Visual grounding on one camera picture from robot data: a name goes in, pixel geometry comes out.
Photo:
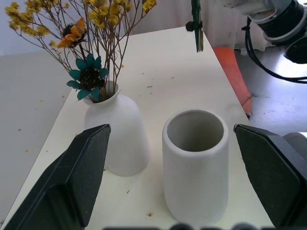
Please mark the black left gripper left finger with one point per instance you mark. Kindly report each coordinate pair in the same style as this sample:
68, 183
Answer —
72, 177

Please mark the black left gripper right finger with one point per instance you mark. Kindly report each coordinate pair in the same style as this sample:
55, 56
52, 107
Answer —
275, 172

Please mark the yellow dried flower bouquet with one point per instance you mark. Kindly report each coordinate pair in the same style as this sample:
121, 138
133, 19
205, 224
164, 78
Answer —
88, 74

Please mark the grey rounded housing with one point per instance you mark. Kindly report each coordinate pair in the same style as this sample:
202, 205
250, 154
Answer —
296, 141

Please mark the white bottle-shaped vase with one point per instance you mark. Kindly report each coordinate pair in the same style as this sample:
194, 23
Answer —
127, 134

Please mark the white cylindrical vase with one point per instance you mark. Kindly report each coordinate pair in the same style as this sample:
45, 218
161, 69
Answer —
194, 177

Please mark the orange padded object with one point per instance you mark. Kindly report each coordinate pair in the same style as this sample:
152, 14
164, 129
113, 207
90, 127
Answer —
233, 72

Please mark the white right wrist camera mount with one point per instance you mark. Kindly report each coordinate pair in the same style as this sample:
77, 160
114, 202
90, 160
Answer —
261, 9

